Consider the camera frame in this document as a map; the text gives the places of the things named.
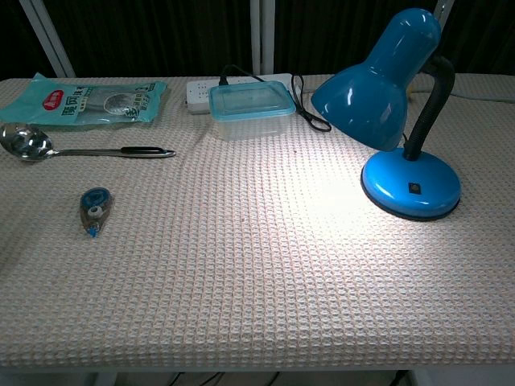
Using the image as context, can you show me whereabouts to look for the teal plastic product bag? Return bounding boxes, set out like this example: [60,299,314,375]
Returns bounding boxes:
[0,72,169,126]

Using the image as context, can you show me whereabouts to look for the white metal frame post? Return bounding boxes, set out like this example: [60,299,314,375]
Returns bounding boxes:
[249,0,275,76]
[19,0,76,79]

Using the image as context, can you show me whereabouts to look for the beige waffle-weave tablecloth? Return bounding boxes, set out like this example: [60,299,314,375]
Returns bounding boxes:
[0,74,515,368]

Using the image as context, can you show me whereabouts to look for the blue gooseneck desk lamp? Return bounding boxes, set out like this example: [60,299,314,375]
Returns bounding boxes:
[310,7,463,222]

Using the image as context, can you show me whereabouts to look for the black power cable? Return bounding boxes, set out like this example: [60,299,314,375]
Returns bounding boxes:
[218,64,332,133]

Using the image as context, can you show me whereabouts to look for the clear container with blue lid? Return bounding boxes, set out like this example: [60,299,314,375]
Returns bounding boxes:
[208,80,297,142]

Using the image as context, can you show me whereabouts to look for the blue correction tape dispenser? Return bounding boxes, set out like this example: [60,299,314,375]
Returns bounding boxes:
[79,187,115,239]

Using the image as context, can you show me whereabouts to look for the white power strip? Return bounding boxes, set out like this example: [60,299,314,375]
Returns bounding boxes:
[185,72,294,115]

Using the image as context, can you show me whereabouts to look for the stainless steel ladle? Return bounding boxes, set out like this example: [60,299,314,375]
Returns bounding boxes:
[0,122,177,162]

